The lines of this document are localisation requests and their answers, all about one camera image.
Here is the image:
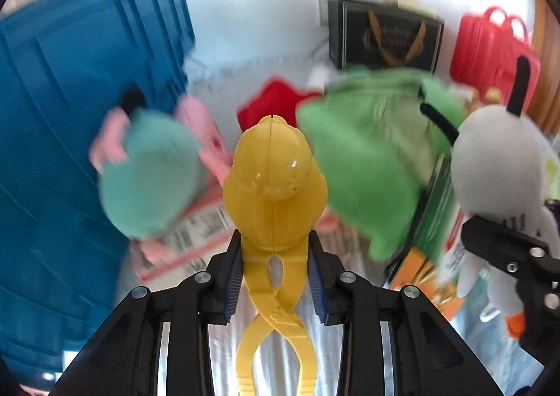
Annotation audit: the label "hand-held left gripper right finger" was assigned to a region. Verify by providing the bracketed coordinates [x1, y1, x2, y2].
[306, 230, 504, 396]

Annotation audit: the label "green orange picture book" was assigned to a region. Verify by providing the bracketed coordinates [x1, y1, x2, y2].
[385, 151, 464, 322]

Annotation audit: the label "red plastic toy case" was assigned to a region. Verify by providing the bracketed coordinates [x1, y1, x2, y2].
[450, 6, 541, 114]

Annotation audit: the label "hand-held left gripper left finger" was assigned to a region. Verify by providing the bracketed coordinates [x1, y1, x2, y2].
[52, 230, 243, 396]

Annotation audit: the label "black gift bag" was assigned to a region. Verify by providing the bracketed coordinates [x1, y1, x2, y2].
[327, 0, 445, 73]

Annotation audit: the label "white plush toy black ears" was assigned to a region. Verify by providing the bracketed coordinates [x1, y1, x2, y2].
[450, 55, 560, 340]

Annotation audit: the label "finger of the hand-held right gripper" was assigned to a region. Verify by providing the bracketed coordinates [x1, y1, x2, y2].
[461, 216, 560, 364]

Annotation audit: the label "grey striped bed sheet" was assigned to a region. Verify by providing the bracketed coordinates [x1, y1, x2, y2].
[118, 247, 547, 396]

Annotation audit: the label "yellow duck snowball clamp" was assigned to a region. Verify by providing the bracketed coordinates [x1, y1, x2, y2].
[223, 114, 329, 396]

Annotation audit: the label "pink package white label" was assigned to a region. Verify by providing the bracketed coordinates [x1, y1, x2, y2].
[131, 186, 237, 285]

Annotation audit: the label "green plush hat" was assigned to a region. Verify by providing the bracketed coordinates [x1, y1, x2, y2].
[295, 65, 464, 261]

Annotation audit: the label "blue plastic storage box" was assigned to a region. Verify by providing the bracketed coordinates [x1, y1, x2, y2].
[0, 0, 195, 383]

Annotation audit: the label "pink pig plush teal dress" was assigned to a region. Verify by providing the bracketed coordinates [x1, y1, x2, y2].
[90, 92, 232, 241]

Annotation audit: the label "red cloth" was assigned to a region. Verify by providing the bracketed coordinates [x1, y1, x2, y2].
[236, 77, 322, 132]

